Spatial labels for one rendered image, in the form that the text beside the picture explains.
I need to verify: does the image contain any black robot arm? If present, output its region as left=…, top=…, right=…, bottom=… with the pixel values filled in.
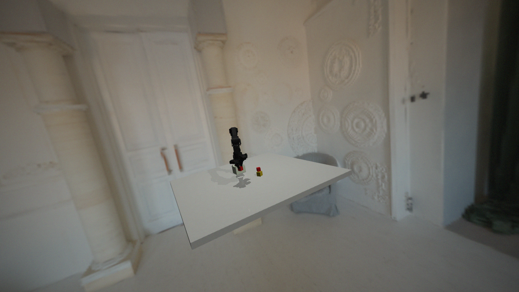
left=229, top=127, right=247, bottom=161

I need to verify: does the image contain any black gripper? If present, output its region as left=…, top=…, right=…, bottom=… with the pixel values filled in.
left=229, top=153, right=243, bottom=169

